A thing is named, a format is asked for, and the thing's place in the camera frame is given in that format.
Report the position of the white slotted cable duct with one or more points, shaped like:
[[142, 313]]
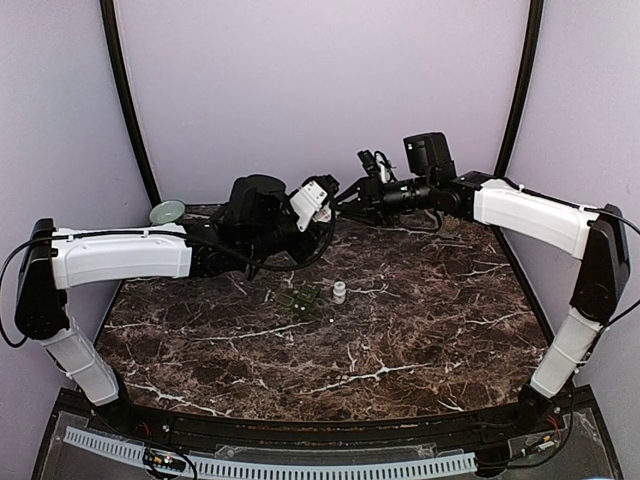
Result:
[[234, 462]]

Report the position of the white bottle cap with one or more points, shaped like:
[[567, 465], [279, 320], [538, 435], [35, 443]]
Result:
[[339, 292]]

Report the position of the pale green bowl left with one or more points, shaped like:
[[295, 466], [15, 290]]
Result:
[[169, 211]]

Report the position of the left black frame post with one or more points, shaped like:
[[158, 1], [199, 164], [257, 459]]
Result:
[[123, 89]]

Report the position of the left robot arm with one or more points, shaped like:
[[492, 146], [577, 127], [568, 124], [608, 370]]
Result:
[[259, 220]]

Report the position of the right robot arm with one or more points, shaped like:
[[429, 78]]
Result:
[[595, 237]]

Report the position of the white pill bottle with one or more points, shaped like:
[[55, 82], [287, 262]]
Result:
[[324, 215]]

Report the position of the black frame post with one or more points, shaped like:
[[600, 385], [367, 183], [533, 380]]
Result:
[[123, 89], [521, 88]]

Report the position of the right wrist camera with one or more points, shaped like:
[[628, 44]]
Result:
[[377, 165]]

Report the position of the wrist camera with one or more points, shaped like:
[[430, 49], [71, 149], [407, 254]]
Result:
[[377, 165], [312, 196]]

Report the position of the right black frame post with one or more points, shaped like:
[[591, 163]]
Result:
[[521, 88]]

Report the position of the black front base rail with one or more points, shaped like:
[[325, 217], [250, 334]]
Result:
[[577, 419]]

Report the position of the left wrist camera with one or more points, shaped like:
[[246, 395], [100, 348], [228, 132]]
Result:
[[312, 196]]

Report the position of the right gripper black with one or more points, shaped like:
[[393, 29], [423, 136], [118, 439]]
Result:
[[371, 201]]

